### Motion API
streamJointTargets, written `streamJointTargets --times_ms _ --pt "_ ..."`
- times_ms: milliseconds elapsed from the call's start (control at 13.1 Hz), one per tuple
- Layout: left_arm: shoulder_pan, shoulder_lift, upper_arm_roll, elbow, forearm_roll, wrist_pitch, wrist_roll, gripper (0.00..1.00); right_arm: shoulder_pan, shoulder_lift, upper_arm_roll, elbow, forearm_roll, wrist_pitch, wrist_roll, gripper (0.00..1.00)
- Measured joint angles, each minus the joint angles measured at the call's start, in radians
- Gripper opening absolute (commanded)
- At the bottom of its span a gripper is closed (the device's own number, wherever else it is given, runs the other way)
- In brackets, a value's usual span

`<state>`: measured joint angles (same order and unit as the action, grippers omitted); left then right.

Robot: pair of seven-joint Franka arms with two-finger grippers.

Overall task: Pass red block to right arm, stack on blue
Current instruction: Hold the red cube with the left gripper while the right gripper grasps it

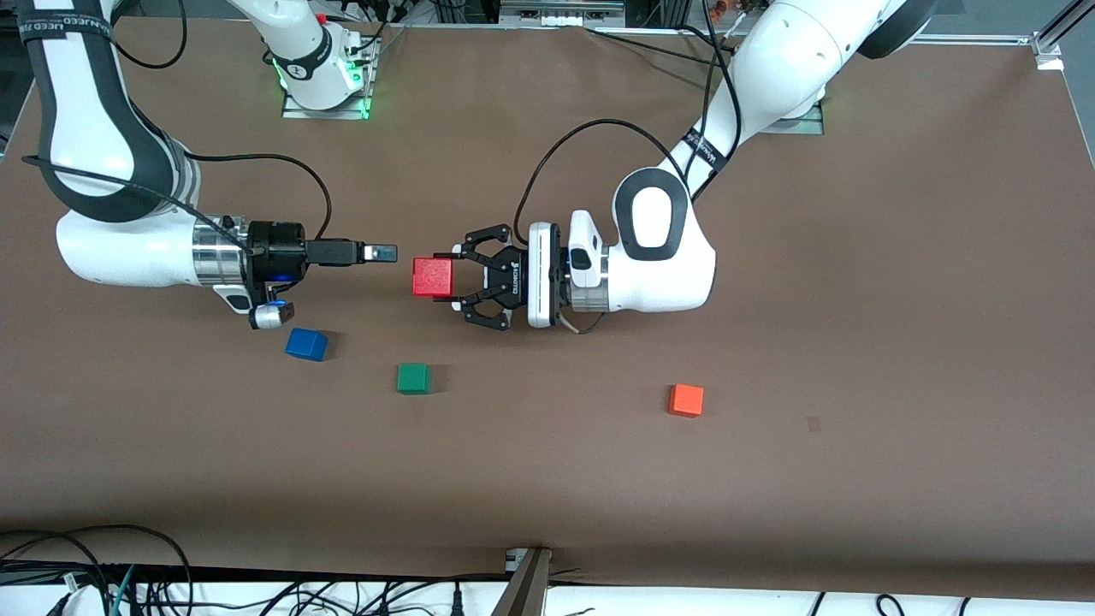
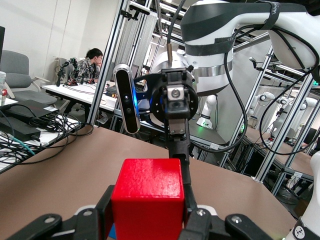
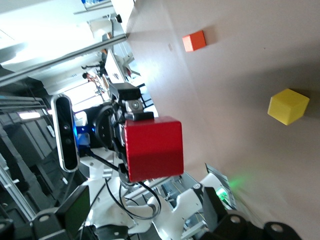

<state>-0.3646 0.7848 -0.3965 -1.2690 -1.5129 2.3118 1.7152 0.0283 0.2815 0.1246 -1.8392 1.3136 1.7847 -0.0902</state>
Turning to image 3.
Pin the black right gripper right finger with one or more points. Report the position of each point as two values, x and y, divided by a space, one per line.
215 210

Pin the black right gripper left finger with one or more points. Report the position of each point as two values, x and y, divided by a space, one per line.
72 210

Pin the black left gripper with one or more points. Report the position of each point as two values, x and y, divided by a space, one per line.
105 127

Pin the red wooden block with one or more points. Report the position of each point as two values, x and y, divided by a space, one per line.
153 147

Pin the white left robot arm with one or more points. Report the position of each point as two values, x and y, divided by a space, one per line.
180 212

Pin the orange wooden block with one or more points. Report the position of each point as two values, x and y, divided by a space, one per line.
194 41

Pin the yellow wooden block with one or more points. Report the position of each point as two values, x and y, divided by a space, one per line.
287 106

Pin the grey aluminium extrusion beam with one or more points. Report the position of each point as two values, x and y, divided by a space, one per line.
15 185

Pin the white office desk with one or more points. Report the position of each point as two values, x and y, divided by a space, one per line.
113 67

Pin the person in background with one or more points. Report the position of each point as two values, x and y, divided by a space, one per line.
88 76

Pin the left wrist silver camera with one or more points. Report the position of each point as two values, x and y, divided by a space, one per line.
65 132

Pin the aluminium frame rail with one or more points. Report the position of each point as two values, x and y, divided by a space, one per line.
62 58

